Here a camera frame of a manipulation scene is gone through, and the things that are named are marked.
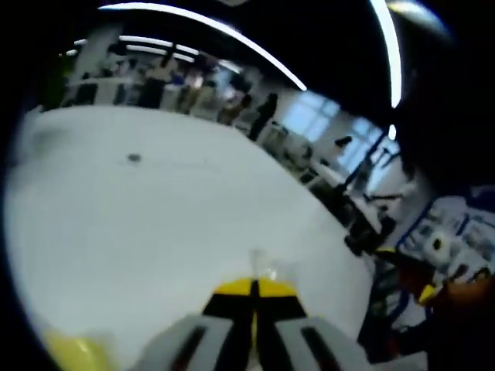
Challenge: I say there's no curved ceiling light strip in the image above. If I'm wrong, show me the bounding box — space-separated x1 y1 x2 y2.
368 0 404 110

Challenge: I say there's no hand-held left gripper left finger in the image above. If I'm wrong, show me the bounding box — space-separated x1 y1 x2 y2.
141 277 259 371

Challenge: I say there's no person's right hand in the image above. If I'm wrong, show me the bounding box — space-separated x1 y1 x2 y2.
397 264 446 306

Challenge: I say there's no long curved ceiling light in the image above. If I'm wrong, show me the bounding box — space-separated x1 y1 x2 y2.
97 2 309 93

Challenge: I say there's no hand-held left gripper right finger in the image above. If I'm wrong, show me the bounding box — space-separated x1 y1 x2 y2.
257 277 373 371

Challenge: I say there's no blue framed storage shelf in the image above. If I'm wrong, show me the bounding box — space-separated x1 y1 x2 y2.
397 185 495 280

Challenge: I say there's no clear plastic cup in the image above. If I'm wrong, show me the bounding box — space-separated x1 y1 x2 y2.
248 248 297 284

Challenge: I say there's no rectangular yellow silicone block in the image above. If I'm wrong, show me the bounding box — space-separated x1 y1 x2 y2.
41 327 115 371

